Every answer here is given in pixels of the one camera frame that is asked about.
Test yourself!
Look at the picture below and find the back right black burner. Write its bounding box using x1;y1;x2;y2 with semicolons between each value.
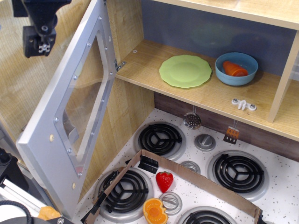
206;150;270;202

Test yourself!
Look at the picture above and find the red toy strawberry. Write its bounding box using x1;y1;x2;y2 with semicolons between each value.
156;171;174;193

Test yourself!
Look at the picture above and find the silver toy microwave door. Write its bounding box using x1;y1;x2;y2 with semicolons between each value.
16;0;118;218

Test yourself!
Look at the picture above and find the front left black burner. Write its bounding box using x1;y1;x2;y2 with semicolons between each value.
100;168;154;224

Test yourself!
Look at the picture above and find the brown cardboard barrier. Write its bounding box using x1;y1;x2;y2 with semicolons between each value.
81;150;264;224

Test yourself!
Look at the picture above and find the silver front stove knob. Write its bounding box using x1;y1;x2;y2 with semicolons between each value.
159;192;183;216

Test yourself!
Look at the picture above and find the orange toy food piece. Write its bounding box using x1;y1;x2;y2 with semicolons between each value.
37;206;61;221

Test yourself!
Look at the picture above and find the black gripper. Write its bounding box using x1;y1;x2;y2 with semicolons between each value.
12;0;71;58

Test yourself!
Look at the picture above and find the black burner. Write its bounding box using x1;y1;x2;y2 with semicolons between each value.
206;150;270;202
100;168;154;224
177;206;236;224
133;122;186;161

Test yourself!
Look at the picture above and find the blue plastic bowl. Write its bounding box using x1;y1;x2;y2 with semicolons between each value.
215;52;258;86

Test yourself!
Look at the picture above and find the silver back stove knob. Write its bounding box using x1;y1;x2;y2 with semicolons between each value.
194;134;216;152

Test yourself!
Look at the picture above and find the orange toy spatula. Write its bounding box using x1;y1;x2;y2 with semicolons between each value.
223;120;240;145

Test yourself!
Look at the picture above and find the silver stove knob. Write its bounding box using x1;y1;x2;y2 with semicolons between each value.
194;134;216;152
180;161;201;174
159;192;183;216

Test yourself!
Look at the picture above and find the grey wall phone holder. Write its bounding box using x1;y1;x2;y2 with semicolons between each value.
63;110;79;144

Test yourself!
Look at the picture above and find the silver middle stove knob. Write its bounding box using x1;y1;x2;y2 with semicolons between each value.
180;161;201;174

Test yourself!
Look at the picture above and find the orange toy pepper half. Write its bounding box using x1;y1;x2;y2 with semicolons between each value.
143;198;168;224

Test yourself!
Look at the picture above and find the silver toy skimmer ladle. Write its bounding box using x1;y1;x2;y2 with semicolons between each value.
183;105;201;130

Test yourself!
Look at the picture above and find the orange toy carrot piece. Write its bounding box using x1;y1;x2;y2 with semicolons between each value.
222;61;248;77

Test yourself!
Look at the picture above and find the front right black burner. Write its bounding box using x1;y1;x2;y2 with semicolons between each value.
177;206;236;224

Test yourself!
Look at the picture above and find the back left black burner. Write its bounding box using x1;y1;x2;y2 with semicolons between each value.
133;122;186;161

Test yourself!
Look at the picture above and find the green plastic plate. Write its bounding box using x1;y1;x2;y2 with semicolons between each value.
159;55;212;89

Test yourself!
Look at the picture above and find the white door latch clip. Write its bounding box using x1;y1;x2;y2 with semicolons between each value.
231;98;257;111

